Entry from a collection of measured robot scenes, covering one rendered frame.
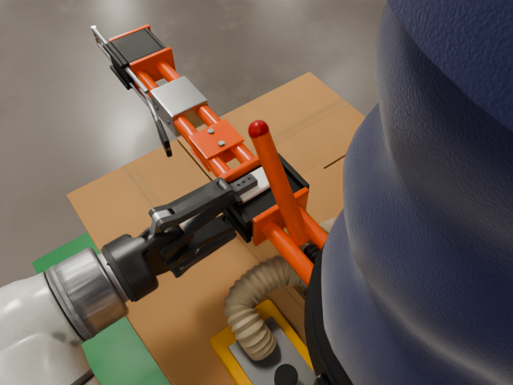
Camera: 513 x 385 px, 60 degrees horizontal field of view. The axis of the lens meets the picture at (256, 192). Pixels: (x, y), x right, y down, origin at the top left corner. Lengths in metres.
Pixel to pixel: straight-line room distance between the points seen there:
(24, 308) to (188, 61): 2.35
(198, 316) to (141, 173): 0.89
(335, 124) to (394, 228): 1.41
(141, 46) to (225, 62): 1.96
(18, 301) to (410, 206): 0.41
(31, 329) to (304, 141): 1.18
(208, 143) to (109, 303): 0.25
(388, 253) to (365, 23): 2.94
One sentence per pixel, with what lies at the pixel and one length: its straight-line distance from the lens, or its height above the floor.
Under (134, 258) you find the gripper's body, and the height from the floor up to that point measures 1.23.
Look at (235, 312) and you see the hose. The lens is 0.56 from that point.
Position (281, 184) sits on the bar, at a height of 1.27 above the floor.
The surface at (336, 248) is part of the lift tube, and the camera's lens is 0.30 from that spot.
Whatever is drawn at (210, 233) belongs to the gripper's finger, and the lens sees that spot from 0.57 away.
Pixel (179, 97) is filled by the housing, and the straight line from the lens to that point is 0.68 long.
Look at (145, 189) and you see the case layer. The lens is 1.43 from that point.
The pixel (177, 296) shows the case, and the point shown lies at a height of 1.07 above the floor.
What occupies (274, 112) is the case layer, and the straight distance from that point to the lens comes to 1.61.
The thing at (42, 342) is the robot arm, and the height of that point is 1.23.
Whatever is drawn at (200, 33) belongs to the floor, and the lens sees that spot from 2.96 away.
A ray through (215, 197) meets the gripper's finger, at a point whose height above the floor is 1.25.
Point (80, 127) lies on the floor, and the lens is 2.49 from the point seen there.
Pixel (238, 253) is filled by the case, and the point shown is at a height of 1.07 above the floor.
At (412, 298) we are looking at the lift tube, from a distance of 0.19.
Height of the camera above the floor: 1.67
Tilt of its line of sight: 54 degrees down
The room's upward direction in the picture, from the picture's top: straight up
